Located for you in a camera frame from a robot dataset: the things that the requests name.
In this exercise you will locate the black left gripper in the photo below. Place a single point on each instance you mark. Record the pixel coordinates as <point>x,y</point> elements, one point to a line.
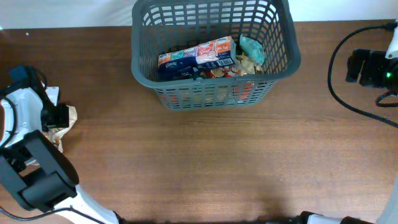
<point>63,119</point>

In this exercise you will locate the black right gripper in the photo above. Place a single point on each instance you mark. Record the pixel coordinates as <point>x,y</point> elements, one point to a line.
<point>373,61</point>

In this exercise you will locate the beige brown snack bag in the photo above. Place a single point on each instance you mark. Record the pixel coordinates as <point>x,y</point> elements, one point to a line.
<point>55,135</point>

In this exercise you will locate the teal white small packet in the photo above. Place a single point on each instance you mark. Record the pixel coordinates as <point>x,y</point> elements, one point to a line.
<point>253,49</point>

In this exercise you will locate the beige cookie snack bag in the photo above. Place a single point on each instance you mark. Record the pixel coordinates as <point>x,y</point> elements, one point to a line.
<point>247,66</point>

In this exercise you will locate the spaghetti packet red ends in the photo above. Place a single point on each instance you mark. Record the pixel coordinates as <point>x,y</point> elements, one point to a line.
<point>205,96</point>

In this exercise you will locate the Kleenex tissue multipack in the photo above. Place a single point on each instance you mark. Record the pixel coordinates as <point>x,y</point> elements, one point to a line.
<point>190,62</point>

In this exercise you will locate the green Nescafe coffee bag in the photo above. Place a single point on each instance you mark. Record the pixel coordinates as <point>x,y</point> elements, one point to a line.
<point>221,72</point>

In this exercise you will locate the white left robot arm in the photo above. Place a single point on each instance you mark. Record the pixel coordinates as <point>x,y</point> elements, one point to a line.
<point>33,169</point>

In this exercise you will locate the grey plastic lattice basket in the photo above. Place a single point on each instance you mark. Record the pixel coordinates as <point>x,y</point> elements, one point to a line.
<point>160,27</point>

